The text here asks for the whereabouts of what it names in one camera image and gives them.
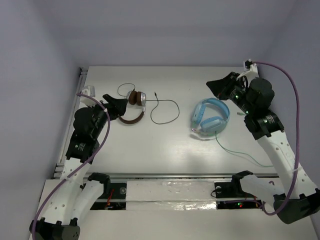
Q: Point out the light blue headphones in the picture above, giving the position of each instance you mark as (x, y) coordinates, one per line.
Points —
(213, 125)

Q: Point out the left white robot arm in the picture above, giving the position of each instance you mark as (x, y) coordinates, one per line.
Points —
(60, 214)

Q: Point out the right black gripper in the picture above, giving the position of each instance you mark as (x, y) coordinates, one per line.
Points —
(221, 87)

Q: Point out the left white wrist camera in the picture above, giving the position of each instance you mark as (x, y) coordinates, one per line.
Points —
(88, 94)

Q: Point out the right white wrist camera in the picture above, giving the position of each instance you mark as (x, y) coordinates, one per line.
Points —
(250, 70)

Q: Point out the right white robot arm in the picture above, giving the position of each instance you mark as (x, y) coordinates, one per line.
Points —
(298, 197)

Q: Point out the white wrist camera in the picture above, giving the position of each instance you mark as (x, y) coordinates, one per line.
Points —
(88, 94)
(250, 70)

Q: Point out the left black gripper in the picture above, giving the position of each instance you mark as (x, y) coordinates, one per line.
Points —
(108, 106)

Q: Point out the aluminium rail front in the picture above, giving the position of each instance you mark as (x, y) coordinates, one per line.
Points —
(154, 176)

